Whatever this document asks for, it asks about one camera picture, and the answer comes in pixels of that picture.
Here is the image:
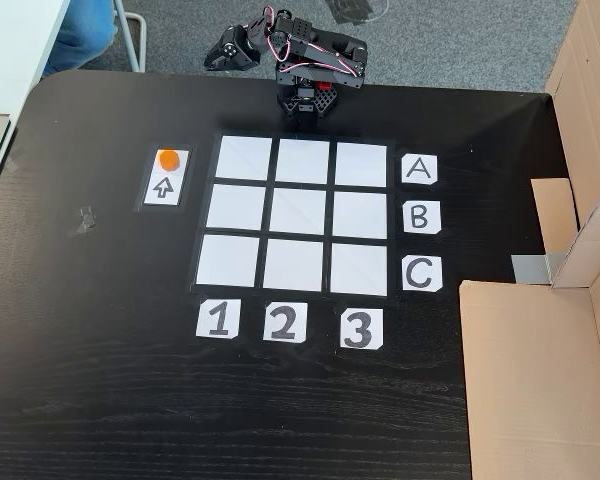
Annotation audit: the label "grey metal leg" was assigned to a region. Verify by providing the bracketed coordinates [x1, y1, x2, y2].
[113, 0, 147, 74]

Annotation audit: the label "red white servo cable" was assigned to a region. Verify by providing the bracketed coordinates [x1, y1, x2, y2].
[260, 5, 294, 59]

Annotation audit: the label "paper label number 3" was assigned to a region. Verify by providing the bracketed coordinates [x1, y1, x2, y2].
[339, 308, 384, 350]

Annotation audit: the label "brown cardboard screen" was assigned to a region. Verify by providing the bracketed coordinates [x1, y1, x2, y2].
[458, 185, 600, 480]
[529, 0, 600, 256]

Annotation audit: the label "white arrow paper sheet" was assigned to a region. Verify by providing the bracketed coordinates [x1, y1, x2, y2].
[135, 143, 197, 214]

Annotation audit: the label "paper label number 2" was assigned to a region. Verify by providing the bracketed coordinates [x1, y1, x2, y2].
[262, 301, 309, 343]

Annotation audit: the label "paper label letter B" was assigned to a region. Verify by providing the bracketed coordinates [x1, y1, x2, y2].
[403, 200, 442, 235]

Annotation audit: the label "white table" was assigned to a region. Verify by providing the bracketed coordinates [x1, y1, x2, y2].
[0, 0, 72, 216]

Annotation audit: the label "person's leg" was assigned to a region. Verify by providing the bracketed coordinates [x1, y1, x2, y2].
[42, 0, 119, 79]

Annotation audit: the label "paper label letter C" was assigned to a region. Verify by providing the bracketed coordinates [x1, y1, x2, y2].
[402, 255, 443, 293]

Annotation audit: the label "white grid sheet, black tape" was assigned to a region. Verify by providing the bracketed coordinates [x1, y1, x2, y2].
[189, 130, 397, 300]

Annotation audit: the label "clear tape scraps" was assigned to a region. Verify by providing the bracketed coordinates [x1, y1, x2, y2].
[69, 205, 99, 237]
[7, 147, 29, 174]

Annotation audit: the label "paper label letter A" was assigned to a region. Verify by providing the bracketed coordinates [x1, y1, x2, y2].
[400, 153, 439, 186]

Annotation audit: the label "paper label number 1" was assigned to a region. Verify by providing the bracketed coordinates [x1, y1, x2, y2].
[195, 298, 240, 340]

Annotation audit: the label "grey tape strip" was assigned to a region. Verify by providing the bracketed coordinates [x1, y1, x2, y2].
[510, 252, 566, 286]

